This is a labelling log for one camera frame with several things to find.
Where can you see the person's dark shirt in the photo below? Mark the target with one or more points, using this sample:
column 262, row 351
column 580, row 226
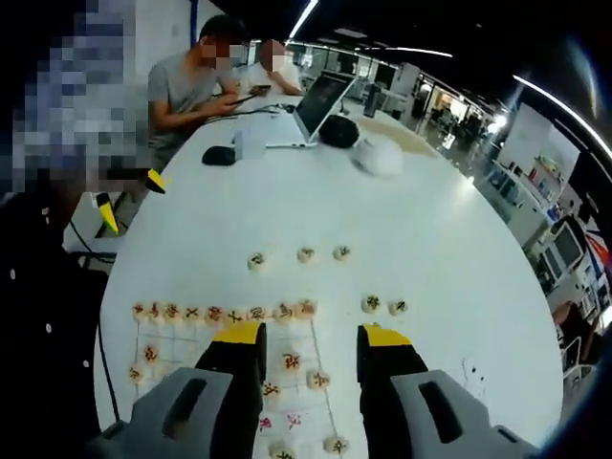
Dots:
column 43, row 334

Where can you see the white laptop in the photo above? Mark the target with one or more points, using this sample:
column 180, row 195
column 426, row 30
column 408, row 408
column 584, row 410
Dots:
column 320, row 102

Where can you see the white ribbed round object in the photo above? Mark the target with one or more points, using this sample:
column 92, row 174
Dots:
column 380, row 158

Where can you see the curved ceiling light strip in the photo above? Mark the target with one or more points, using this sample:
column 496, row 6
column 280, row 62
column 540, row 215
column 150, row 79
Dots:
column 564, row 110

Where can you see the group of wooden chess pieces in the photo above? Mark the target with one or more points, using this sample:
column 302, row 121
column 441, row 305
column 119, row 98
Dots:
column 215, row 313

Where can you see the black bottle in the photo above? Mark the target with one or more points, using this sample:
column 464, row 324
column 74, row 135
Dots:
column 373, row 100

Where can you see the short ceiling light strip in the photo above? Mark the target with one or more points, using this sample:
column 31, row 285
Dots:
column 302, row 19

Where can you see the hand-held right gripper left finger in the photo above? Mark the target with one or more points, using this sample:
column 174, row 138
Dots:
column 229, row 378

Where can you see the black round object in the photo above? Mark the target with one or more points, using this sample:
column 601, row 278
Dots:
column 339, row 131

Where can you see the white display shelf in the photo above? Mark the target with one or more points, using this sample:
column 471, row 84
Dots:
column 540, row 158

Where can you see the black computer mouse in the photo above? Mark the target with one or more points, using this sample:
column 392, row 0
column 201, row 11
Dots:
column 218, row 156

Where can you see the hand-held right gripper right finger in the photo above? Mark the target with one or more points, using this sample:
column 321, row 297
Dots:
column 387, row 382

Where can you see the transparent chessboard sheet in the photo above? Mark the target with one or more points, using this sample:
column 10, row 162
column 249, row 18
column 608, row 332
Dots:
column 296, row 392

